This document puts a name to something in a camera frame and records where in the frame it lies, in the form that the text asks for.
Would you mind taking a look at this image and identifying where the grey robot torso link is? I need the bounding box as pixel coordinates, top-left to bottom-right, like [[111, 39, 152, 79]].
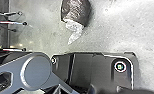
[[0, 52, 63, 94]]

